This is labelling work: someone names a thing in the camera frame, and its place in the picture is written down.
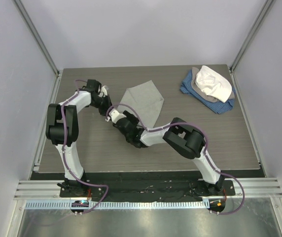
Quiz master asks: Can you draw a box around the grey cloth napkin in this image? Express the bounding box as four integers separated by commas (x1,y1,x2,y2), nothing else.
120,80,164,128

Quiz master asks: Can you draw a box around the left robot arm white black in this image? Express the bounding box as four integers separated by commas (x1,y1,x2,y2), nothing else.
45,79,111,197

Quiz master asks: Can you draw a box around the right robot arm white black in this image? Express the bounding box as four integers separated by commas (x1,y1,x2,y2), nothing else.
107,109,225,195

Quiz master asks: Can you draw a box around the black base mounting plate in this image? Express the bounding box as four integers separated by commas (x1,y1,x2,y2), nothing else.
57,171,236,202

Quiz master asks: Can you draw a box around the blue checked cloth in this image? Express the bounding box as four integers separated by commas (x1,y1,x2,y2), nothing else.
180,70,235,114

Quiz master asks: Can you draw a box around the beige grey cloth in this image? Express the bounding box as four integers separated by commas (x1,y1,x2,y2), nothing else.
191,67,235,102

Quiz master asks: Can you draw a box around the white cloth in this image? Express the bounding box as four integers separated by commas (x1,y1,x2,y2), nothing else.
195,65,233,103

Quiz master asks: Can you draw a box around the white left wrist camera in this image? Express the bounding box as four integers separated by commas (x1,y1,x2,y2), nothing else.
99,85,108,98

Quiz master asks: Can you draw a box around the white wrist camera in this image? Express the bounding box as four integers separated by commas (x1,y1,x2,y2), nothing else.
99,85,108,98
106,109,126,124

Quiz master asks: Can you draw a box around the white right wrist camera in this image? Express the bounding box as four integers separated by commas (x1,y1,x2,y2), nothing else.
106,109,126,124

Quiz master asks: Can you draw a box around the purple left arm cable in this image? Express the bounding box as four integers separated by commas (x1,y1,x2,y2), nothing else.
60,78,110,215

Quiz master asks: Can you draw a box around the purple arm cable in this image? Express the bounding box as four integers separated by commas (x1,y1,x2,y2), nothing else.
106,103,246,215
60,78,110,215

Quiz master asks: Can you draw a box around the left aluminium frame post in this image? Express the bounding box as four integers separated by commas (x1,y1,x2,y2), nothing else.
12,0,59,76

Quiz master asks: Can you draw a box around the aluminium frame post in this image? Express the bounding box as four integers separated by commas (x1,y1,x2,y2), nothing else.
230,0,276,72
12,0,59,76

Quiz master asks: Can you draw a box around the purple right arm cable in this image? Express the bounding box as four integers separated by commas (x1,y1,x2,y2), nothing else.
106,103,246,215

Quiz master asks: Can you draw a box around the white slotted cable duct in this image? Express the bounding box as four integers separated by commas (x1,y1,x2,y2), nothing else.
25,199,210,210

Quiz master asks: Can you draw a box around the front aluminium frame rail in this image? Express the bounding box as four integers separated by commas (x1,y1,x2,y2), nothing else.
14,178,282,200

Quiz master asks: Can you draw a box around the right aluminium frame post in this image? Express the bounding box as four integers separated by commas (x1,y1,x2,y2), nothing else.
230,0,276,72

